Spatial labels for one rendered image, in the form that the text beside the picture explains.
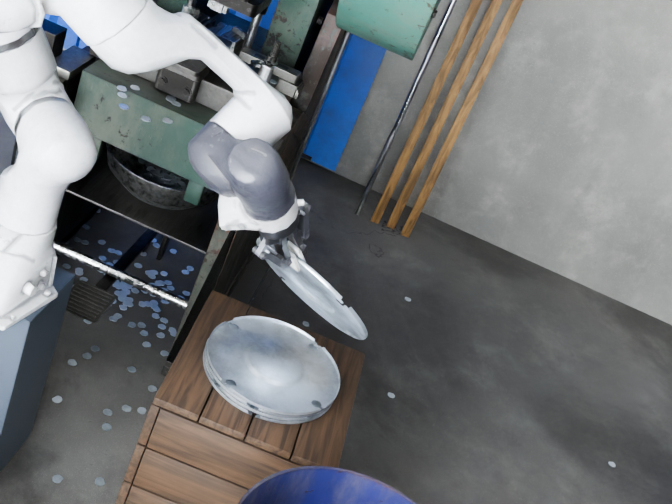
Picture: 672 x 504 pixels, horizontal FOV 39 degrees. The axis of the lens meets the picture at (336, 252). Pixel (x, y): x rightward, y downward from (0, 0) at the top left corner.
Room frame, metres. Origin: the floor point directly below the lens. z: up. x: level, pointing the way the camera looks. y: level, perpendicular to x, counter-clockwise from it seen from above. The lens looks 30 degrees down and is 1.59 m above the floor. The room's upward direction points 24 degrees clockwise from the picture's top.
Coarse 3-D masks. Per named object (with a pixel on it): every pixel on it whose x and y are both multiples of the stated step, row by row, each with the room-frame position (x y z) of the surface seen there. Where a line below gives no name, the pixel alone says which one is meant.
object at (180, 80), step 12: (216, 36) 2.09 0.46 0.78; (192, 60) 1.90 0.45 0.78; (168, 72) 1.97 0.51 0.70; (180, 72) 1.97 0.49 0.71; (192, 72) 1.85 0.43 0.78; (204, 72) 1.99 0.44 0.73; (156, 84) 1.97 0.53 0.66; (168, 84) 1.97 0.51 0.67; (180, 84) 1.97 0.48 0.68; (192, 84) 1.97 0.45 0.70; (180, 96) 1.97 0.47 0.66; (192, 96) 1.97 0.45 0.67
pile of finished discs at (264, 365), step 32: (256, 320) 1.68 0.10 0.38; (224, 352) 1.54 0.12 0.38; (256, 352) 1.57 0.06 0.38; (288, 352) 1.62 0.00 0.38; (320, 352) 1.67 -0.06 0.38; (224, 384) 1.46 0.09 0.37; (256, 384) 1.49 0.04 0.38; (288, 384) 1.53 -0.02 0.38; (320, 384) 1.57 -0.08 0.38; (256, 416) 1.43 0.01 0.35; (288, 416) 1.45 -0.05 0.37
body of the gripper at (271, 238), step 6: (294, 222) 1.37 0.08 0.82; (288, 228) 1.35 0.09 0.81; (294, 228) 1.37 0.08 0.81; (264, 234) 1.35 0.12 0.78; (270, 234) 1.35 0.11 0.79; (276, 234) 1.35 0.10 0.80; (282, 234) 1.35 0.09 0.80; (288, 234) 1.36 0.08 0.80; (270, 240) 1.37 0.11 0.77; (276, 240) 1.39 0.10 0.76
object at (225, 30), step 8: (192, 16) 2.14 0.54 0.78; (200, 16) 2.16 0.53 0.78; (208, 16) 2.19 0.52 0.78; (208, 24) 2.14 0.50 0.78; (224, 24) 2.18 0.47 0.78; (216, 32) 2.11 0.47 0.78; (224, 32) 2.13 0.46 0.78; (232, 32) 2.15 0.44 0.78; (232, 40) 2.11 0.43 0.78; (240, 40) 2.14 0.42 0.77; (232, 48) 2.10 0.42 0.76; (240, 48) 2.18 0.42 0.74
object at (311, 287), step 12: (300, 264) 1.49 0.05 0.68; (288, 276) 1.62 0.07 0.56; (300, 276) 1.58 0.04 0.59; (312, 276) 1.49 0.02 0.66; (300, 288) 1.63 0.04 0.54; (312, 288) 1.58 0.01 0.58; (324, 288) 1.49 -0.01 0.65; (312, 300) 1.62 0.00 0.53; (324, 300) 1.58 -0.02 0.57; (336, 300) 1.49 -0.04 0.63; (324, 312) 1.62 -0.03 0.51; (336, 312) 1.55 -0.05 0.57; (348, 312) 1.49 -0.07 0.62; (336, 324) 1.62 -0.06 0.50; (348, 324) 1.55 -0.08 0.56; (360, 324) 1.50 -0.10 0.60; (360, 336) 1.55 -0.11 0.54
